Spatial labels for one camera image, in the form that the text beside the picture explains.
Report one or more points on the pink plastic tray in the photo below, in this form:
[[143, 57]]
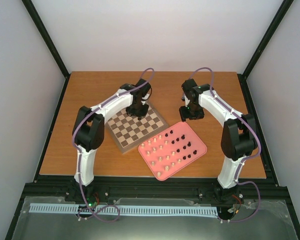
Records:
[[171, 150]]

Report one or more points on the black corner post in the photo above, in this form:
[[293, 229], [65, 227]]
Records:
[[34, 15], [273, 26]]

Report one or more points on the left black corner post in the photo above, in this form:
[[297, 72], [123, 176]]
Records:
[[34, 15]]

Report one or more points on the light blue cable duct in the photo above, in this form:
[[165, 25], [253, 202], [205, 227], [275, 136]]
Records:
[[126, 210]]

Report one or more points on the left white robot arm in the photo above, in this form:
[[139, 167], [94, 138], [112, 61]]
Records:
[[89, 129]]

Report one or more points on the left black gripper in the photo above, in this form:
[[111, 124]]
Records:
[[142, 113]]

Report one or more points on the right black corner post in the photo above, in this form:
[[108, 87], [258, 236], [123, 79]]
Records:
[[273, 26]]

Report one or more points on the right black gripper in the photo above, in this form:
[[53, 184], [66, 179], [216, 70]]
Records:
[[184, 115]]

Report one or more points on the wooden chess board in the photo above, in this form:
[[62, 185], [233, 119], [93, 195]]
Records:
[[128, 131]]

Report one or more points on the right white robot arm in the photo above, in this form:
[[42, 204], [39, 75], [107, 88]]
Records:
[[239, 138]]

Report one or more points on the black aluminium frame rail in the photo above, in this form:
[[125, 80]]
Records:
[[107, 189]]

